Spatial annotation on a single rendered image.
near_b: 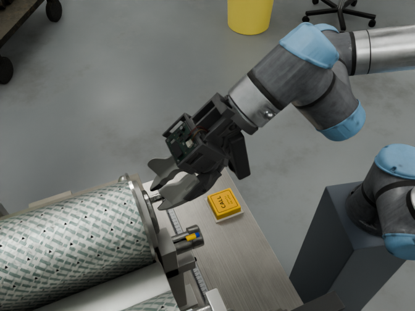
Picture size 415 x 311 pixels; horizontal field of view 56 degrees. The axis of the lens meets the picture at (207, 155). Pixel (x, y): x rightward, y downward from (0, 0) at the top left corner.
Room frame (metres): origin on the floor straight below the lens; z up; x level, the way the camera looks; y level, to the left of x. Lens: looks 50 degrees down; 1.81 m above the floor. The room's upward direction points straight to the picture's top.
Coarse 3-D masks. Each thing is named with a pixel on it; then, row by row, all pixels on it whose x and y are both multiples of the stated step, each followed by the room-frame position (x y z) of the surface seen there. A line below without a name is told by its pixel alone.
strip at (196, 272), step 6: (168, 210) 0.56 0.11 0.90; (168, 216) 0.54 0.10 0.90; (174, 216) 0.54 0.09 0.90; (174, 222) 0.52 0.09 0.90; (174, 228) 0.50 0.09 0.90; (180, 228) 0.50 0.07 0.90; (192, 252) 0.44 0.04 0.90; (192, 270) 0.39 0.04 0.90; (198, 270) 0.39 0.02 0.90; (198, 276) 0.37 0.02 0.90; (198, 282) 0.36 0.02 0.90; (204, 282) 0.36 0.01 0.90; (198, 288) 0.34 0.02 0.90; (204, 288) 0.34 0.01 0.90; (204, 294) 0.33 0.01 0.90; (204, 300) 0.32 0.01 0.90
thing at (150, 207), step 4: (144, 192) 0.36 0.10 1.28; (144, 196) 0.35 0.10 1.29; (148, 196) 0.35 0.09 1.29; (148, 200) 0.34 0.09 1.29; (148, 204) 0.33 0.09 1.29; (148, 208) 0.33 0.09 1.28; (152, 208) 0.33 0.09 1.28; (152, 212) 0.32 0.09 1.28; (152, 216) 0.32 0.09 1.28; (152, 220) 0.31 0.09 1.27; (156, 220) 0.31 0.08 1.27; (156, 224) 0.31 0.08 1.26; (156, 228) 0.31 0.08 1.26; (156, 232) 0.31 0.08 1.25
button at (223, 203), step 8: (224, 192) 0.60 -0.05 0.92; (232, 192) 0.60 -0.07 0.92; (208, 200) 0.58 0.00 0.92; (216, 200) 0.58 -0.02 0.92; (224, 200) 0.58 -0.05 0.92; (232, 200) 0.58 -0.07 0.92; (216, 208) 0.55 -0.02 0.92; (224, 208) 0.55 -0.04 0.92; (232, 208) 0.55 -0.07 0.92; (240, 208) 0.55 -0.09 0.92; (216, 216) 0.53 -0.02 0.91; (224, 216) 0.54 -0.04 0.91
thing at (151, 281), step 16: (144, 272) 0.25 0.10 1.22; (160, 272) 0.24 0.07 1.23; (96, 288) 0.22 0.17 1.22; (112, 288) 0.22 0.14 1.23; (128, 288) 0.22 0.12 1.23; (144, 288) 0.22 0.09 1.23; (160, 288) 0.22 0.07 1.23; (48, 304) 0.20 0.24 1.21; (64, 304) 0.20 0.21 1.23; (80, 304) 0.20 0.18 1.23; (96, 304) 0.19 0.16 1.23; (112, 304) 0.19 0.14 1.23; (128, 304) 0.19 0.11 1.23
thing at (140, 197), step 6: (138, 186) 0.35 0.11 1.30; (138, 192) 0.34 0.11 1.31; (138, 198) 0.33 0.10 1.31; (144, 204) 0.32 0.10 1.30; (144, 210) 0.31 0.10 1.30; (144, 216) 0.30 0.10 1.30; (150, 222) 0.30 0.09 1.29; (150, 228) 0.29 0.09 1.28; (150, 234) 0.29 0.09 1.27; (156, 240) 0.28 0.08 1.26; (156, 246) 0.29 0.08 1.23
